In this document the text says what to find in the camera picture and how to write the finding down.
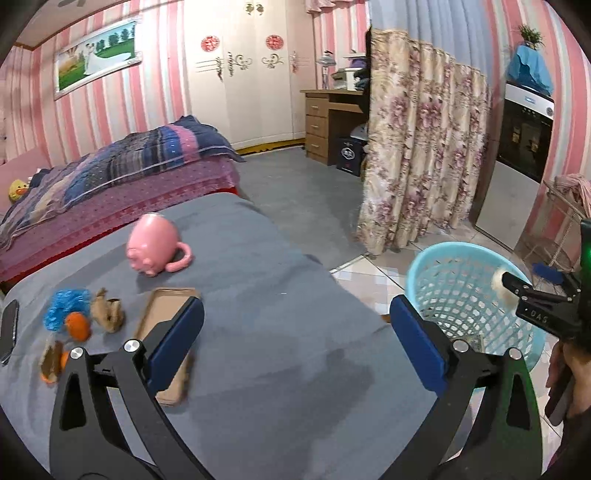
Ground tan phone case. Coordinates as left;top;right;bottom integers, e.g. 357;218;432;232
134;288;204;406

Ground turquoise plastic laundry basket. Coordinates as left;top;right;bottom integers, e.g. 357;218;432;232
405;242;546;370

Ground small potted plant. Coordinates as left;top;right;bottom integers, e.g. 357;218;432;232
518;24;544;50

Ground crumpled brown paper ball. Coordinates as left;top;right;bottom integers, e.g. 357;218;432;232
90;288;125;333

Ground black smartphone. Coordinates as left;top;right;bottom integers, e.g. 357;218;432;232
0;300;20;365

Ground pink clothes on rack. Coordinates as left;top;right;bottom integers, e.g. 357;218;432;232
554;173;591;218

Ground desk lamp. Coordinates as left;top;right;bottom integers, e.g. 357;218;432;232
317;50;337;90

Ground blue plastic bag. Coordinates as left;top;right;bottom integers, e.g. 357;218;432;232
43;289;92;332

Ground black box under desk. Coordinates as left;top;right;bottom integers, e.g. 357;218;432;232
335;137;367;177

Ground framed wedding photo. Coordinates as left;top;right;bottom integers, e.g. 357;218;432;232
53;16;142;99

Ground yellow duck plush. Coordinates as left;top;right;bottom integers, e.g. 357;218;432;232
8;179;29;204

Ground pink bed with plaid quilt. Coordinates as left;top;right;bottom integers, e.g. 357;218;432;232
1;115;242;284

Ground torn brown cardboard piece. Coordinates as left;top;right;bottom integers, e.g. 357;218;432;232
39;339;63;384

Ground person right hand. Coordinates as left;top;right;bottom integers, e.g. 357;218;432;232
546;341;590;419

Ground white wardrobe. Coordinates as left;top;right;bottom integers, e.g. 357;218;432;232
183;1;315;149

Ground metal wire rack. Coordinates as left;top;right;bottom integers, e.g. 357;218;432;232
517;179;590;276

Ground pink pig mug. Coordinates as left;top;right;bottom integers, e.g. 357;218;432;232
125;213;193;277

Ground white black water dispenser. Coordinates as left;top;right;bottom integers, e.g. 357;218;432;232
476;81;554;250

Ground blue cloth on dispenser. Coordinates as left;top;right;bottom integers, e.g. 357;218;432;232
507;45;554;96

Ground wooden desk with drawers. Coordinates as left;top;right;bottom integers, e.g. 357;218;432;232
301;90;368;166

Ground orange tangerine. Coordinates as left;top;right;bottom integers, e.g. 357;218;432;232
65;312;91;342
39;345;68;385

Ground floral beige curtain right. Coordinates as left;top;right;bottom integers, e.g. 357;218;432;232
356;1;492;255

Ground white round soap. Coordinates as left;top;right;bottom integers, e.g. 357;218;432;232
491;267;519;311

